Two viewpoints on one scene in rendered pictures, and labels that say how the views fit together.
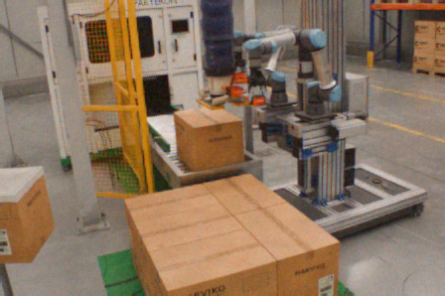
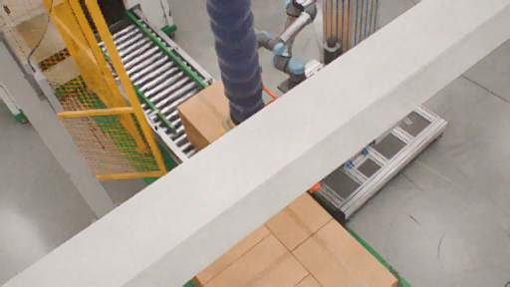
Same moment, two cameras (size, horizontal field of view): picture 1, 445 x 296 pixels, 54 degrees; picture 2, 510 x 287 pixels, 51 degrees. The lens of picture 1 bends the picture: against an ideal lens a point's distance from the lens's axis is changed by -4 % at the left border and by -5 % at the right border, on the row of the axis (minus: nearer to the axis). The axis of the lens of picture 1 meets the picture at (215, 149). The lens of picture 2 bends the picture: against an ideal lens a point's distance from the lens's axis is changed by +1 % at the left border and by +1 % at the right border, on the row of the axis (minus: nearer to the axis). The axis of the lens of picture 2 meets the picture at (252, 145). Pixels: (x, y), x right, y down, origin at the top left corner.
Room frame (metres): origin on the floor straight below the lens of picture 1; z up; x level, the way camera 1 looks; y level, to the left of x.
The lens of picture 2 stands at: (1.04, 0.31, 3.91)
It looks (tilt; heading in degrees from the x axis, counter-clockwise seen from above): 53 degrees down; 350
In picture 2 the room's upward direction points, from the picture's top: 11 degrees counter-clockwise
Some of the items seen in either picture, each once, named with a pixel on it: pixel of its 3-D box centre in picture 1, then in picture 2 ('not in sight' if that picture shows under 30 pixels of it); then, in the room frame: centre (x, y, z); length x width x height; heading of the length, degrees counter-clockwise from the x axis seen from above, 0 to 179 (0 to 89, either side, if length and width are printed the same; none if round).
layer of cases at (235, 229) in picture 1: (220, 245); (281, 273); (2.55, 0.01, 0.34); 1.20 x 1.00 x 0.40; 20
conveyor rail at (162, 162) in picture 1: (149, 147); (140, 115); (4.28, 0.65, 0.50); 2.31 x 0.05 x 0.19; 20
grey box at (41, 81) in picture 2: (75, 42); (44, 87); (3.69, 1.07, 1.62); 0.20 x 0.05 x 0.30; 20
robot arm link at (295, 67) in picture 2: (277, 80); (296, 69); (3.57, -0.54, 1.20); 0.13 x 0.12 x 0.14; 31
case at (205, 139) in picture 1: (208, 138); (224, 132); (3.61, 0.06, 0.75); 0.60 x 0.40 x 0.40; 19
